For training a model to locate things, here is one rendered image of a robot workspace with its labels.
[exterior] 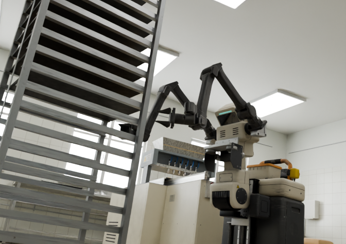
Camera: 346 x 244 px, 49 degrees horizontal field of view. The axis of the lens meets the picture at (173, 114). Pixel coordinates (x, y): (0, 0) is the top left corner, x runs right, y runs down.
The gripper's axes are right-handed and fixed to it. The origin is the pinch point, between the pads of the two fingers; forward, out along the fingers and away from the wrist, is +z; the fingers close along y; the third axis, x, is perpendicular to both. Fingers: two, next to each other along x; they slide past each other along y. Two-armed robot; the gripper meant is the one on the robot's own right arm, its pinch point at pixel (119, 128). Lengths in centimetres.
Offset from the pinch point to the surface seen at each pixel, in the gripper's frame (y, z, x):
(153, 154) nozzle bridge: -12, -136, 45
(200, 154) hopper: -20, -181, 12
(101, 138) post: 8.6, 9.5, 5.7
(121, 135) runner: 14.6, 38.0, -26.4
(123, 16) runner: -49, 44, -24
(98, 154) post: 18.4, 10.0, 6.1
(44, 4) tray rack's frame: -36, 82, -5
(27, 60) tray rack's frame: -8, 84, -4
